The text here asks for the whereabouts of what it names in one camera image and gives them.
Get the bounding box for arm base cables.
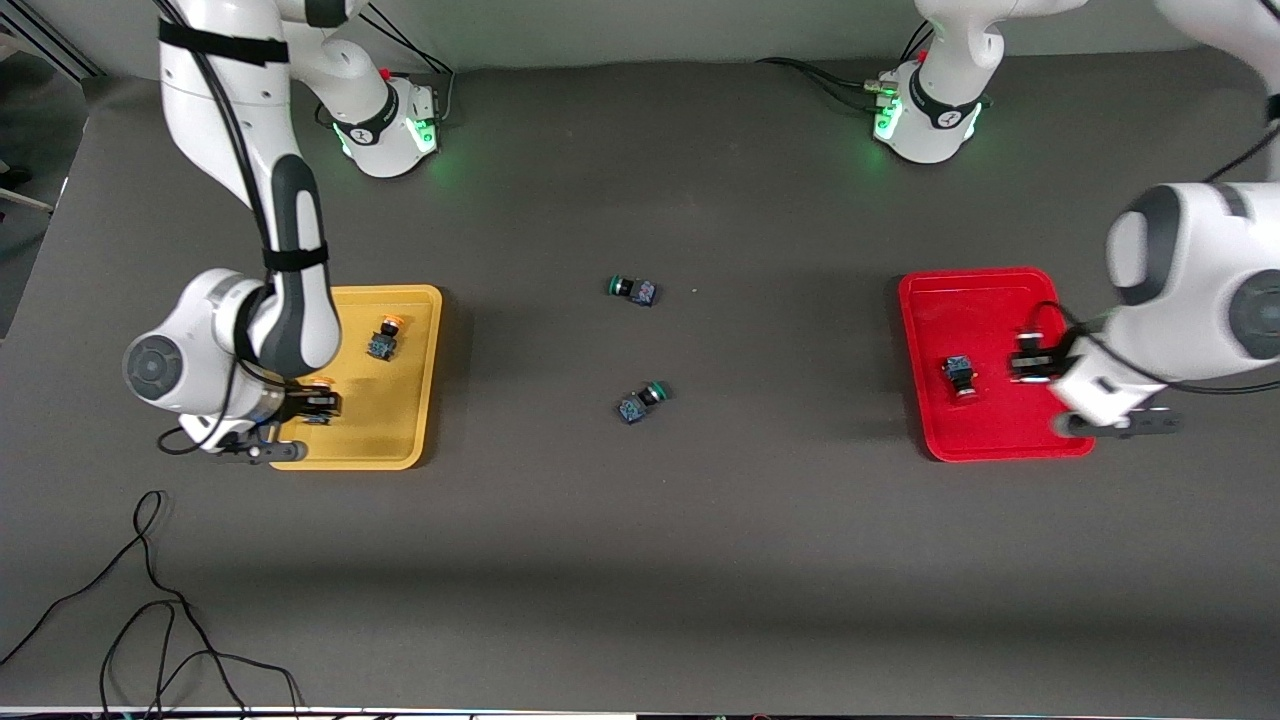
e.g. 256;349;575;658
318;8;457;129
757;20;936;111

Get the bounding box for red plastic tray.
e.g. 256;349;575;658
898;267;1097;463

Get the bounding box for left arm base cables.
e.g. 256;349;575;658
757;20;936;111

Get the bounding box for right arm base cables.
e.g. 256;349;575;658
318;8;457;129

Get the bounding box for dark gray table mat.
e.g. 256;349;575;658
0;45;1280;713

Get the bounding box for thin black loose cable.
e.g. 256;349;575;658
0;490;301;720

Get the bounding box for yellow push button switch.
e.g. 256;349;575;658
300;375;337;427
366;315;406;363

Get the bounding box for yellow plastic tray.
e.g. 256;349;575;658
266;285;444;471

